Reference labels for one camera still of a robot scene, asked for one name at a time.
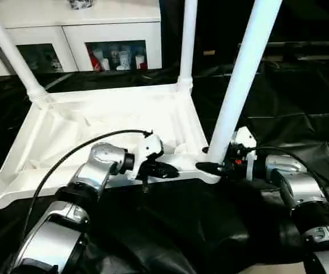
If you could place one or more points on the small yellow label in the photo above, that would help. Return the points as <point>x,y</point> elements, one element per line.
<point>209,52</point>

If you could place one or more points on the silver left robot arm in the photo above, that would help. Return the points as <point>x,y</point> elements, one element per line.
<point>95,165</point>

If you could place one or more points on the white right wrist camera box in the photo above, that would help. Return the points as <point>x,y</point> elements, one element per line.
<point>247,135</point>

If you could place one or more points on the white plastic table top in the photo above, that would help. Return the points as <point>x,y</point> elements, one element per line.
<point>95,114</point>

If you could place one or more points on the long dark metal bar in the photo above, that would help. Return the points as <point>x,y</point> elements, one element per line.
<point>295,44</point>

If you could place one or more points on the red bottle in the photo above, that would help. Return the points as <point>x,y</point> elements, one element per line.
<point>95,60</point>

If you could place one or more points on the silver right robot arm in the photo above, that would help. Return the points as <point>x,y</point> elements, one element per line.
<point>304,188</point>

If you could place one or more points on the black shiny mat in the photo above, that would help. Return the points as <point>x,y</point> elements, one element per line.
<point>295,114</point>

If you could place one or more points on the white glass-door cabinet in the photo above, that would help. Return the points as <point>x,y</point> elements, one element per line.
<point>81,28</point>

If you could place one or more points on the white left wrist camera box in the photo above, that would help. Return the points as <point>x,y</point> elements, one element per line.
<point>150,145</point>

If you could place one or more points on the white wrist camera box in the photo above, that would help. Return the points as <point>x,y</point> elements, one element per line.
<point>150,145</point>
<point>247,135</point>

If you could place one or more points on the patterned mug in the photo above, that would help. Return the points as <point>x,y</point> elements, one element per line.
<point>79,3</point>

